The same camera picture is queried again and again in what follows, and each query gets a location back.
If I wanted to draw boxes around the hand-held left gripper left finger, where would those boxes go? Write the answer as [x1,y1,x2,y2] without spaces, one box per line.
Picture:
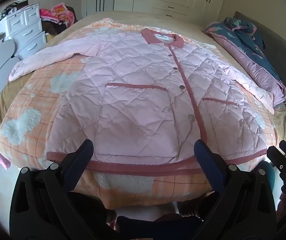
[9,139,114,240]

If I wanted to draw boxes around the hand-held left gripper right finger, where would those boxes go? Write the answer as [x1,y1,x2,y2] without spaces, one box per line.
[194,139,277,240]

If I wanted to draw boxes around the pink quilted jacket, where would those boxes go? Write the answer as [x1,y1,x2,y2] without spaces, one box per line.
[8,27,276,178]

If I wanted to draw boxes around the dark brown clothes pile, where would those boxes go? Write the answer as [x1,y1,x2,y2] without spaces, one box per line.
[42,6,78,37]

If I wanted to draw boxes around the teal stool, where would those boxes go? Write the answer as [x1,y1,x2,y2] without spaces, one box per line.
[256,160,276,188]

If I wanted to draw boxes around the orange plaid fleece blanket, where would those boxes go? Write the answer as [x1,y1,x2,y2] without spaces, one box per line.
[0,17,276,209]

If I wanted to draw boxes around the small pink cloth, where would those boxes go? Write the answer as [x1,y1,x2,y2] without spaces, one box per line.
[0,149,12,170]

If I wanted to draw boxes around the blue floral quilt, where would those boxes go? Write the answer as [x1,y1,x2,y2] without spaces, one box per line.
[203,17,286,121]

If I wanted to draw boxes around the white drawer chest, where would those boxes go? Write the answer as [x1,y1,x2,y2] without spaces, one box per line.
[0,3,48,61]

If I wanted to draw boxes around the pink printed towel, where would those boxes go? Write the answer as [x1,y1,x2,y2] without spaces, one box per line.
[39,2,76,23]

